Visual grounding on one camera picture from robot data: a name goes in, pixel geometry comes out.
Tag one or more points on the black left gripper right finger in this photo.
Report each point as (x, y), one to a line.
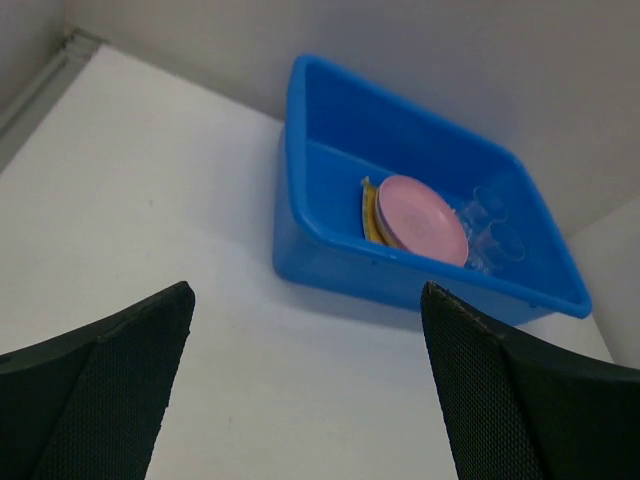
(517, 407)

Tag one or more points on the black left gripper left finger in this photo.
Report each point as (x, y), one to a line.
(89, 404)

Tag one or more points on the pink plastic plate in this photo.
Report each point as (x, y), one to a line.
(422, 220)

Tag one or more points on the square bamboo woven tray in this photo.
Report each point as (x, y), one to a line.
(369, 221)

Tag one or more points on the blue plastic bin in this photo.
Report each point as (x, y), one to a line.
(340, 130)

